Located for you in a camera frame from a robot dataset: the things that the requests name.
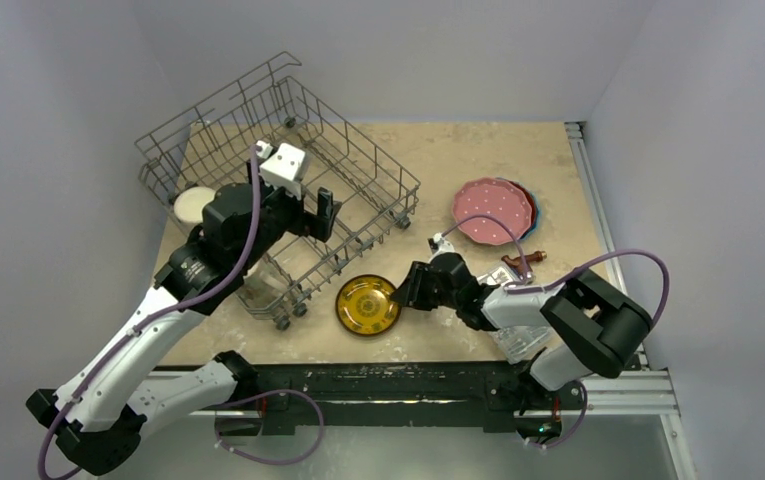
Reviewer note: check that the blue plate under stack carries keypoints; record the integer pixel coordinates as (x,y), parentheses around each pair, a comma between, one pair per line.
(536,213)

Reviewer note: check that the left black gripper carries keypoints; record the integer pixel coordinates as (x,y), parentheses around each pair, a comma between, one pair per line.
(317,225)

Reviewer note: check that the brown copper tool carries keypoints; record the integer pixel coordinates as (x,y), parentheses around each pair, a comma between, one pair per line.
(522,264)

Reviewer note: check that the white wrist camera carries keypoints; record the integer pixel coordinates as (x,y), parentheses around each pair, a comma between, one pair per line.
(439,245)
(283,166)

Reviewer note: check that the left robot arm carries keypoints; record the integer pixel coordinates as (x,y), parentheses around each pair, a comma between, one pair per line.
(99,417)

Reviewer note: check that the pink dotted plate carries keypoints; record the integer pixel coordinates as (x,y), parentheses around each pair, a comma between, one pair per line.
(494,197)

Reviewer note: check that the clear plastic screw box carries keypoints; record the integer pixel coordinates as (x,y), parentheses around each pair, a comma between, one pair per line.
(517,343)

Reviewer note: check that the black base frame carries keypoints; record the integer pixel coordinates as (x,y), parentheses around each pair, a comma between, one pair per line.
(490,395)

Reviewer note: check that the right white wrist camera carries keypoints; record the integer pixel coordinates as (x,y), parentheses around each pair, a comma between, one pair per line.
(439,245)

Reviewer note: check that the aluminium rail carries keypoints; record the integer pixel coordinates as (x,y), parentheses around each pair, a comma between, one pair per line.
(636,393)

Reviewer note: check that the grey wire dish rack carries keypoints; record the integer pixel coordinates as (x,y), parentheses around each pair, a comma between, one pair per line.
(209,144)

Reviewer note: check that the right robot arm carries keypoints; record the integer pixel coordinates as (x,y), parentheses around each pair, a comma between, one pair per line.
(600,327)

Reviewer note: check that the red plate in stack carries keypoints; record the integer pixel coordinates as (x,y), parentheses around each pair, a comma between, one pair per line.
(523,190)

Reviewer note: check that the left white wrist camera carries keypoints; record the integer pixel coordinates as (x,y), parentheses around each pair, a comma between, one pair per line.
(283,166)

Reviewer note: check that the yellow black saucer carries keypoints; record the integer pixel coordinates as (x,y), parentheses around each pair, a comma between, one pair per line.
(364,306)

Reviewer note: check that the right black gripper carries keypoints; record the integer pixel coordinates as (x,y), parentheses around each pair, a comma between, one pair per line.
(423,285)

